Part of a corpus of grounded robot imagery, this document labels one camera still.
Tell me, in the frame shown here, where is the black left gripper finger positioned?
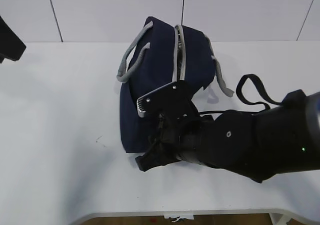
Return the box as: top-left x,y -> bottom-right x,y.
0,17 -> 26,63

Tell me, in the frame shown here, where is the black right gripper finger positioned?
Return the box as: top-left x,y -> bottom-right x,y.
135,141 -> 180,172

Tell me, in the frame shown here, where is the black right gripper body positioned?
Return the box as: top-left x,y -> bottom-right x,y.
152,102 -> 208,165

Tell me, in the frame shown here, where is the navy blue insulated lunch bag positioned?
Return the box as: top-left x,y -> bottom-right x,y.
116,16 -> 234,154

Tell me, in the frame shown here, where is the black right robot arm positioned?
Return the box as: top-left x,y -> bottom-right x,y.
135,90 -> 320,183

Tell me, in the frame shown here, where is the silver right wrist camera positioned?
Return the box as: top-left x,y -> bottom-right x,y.
136,80 -> 192,118

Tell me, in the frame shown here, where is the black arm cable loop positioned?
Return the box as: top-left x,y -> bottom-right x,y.
235,73 -> 271,112

